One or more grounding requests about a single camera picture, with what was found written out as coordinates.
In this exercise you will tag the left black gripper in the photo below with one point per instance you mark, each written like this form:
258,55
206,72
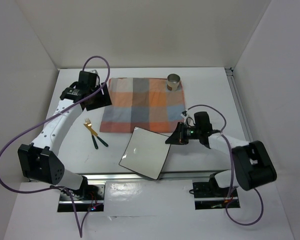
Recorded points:
104,100

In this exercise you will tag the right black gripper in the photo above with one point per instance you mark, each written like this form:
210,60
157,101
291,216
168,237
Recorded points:
178,137

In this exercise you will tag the square white plate black rim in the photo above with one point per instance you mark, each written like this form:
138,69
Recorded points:
146,153

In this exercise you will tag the checkered orange blue cloth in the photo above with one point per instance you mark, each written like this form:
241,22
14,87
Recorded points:
142,102

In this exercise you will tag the beige metal cup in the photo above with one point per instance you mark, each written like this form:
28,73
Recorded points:
172,82

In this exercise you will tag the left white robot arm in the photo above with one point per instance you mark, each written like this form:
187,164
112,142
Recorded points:
39,160

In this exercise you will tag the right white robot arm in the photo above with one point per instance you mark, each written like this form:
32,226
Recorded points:
250,163

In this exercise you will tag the gold fork green handle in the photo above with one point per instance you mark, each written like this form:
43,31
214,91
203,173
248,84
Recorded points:
88,125

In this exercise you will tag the gold knife green handle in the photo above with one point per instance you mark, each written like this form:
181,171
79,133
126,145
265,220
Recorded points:
101,140

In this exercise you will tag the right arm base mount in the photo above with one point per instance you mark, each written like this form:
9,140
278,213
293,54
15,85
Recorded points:
209,197

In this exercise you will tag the aluminium rail right side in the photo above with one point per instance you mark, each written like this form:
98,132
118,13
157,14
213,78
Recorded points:
232,122

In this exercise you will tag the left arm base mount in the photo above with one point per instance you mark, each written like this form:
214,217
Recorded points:
92,200

